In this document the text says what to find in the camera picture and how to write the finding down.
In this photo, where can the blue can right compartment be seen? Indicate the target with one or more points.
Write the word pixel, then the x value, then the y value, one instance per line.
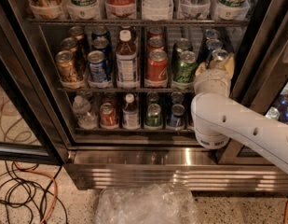
pixel 284 114

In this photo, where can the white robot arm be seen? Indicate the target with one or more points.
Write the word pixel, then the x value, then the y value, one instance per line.
pixel 218 119

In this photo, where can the back blue redbull can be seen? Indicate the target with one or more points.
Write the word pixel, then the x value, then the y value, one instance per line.
pixel 209 33

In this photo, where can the white bottle top shelf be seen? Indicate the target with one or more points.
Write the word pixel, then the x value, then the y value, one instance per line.
pixel 157 10

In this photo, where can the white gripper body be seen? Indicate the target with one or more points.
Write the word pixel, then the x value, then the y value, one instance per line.
pixel 212 74

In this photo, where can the middle blue redbull can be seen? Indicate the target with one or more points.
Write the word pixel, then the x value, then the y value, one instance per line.
pixel 207 48

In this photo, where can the white green can top right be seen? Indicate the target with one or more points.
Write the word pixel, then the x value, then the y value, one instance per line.
pixel 229 10

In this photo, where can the clear water bottle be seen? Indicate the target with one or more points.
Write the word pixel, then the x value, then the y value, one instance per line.
pixel 86 117

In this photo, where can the tan drink top shelf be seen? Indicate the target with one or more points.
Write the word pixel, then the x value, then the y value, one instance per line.
pixel 49 9

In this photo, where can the back blue pepsi can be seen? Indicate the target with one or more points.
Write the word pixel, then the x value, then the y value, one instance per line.
pixel 100 31

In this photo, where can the red bottle top shelf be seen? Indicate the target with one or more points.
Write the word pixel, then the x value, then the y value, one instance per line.
pixel 120 9

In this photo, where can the front gold soda can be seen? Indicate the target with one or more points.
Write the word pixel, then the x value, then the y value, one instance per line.
pixel 65 61

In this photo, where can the steel fridge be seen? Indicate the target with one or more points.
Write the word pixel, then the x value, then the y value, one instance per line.
pixel 100 158

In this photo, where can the back gold soda can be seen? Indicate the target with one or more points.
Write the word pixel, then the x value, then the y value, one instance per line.
pixel 79 34

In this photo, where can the front green soda can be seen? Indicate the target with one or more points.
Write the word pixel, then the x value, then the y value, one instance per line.
pixel 184 68

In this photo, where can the green can bottom shelf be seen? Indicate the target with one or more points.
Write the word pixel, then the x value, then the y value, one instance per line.
pixel 153 116

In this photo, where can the blue can bottom shelf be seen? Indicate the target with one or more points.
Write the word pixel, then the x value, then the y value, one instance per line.
pixel 176 118

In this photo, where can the silver can top shelf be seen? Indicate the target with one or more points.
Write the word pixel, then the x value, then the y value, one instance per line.
pixel 193 9

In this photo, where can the white green can top shelf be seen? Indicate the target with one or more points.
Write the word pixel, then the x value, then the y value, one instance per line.
pixel 83 9

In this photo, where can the blue redbull can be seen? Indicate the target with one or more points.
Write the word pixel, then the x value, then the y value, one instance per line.
pixel 209 33
pixel 207 48

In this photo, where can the back green soda can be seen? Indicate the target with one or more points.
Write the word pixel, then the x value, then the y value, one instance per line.
pixel 181 45

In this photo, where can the back red cola can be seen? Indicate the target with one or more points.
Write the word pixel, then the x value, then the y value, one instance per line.
pixel 155 32

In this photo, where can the silver redbull can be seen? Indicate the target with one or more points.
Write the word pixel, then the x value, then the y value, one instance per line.
pixel 219 58

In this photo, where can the green soda can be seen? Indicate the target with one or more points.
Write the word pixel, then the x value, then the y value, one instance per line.
pixel 184 68
pixel 181 45

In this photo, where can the front blue pepsi can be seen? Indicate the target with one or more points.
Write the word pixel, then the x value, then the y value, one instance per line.
pixel 98 67

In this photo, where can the gold soda can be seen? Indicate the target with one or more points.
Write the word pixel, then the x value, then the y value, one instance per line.
pixel 65 61
pixel 71 43
pixel 79 34

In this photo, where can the brown tea bottle shelf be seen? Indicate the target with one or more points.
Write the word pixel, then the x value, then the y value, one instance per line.
pixel 131 120
pixel 127 65

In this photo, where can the front red cola can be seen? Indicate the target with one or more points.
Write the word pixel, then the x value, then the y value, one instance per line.
pixel 156 69

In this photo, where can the glass fridge door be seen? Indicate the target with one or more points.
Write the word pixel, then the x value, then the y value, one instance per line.
pixel 31 128

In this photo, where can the blue pepsi can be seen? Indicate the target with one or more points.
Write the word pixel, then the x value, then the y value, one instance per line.
pixel 102 44
pixel 98 67
pixel 100 31

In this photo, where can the red cola can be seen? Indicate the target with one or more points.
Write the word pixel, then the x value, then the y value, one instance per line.
pixel 156 69
pixel 155 43
pixel 155 32

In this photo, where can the red can bottom shelf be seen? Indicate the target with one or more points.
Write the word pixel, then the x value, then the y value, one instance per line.
pixel 108 116

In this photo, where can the brown tea bottle bottom shelf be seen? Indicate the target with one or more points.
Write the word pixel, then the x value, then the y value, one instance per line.
pixel 131 120

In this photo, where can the brown tea bottle middle shelf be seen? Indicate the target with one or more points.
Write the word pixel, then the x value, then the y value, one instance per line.
pixel 127 65

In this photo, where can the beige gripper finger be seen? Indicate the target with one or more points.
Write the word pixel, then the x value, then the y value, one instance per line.
pixel 230 65
pixel 202 68

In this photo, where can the middle gold soda can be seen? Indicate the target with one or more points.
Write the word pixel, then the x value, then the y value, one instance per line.
pixel 71 43

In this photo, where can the middle blue pepsi can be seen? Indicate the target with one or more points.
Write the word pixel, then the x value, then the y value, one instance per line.
pixel 102 44

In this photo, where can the middle red cola can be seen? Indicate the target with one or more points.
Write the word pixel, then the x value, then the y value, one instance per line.
pixel 155 43

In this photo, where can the clear plastic bag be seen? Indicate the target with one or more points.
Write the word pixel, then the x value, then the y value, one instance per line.
pixel 153 204

